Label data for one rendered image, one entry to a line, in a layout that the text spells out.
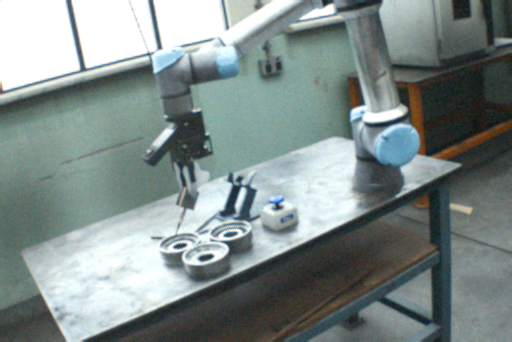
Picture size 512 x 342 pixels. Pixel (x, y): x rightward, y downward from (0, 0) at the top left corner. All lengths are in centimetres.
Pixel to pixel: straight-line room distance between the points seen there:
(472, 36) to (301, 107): 116
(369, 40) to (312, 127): 222
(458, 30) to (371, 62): 209
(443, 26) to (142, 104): 175
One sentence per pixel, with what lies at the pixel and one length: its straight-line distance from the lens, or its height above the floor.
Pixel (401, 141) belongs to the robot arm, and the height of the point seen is 98.
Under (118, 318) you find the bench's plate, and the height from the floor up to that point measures 80.
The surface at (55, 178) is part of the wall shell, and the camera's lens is 283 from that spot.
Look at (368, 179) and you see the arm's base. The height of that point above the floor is 84.
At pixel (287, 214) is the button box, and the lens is 138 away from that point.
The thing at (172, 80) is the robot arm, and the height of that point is 122.
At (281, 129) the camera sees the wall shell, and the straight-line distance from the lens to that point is 335.
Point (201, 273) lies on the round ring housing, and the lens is 121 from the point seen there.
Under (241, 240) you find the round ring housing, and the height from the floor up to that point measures 83.
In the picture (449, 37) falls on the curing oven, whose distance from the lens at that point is 331.
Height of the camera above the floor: 138
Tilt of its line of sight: 19 degrees down
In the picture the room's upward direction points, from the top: 10 degrees counter-clockwise
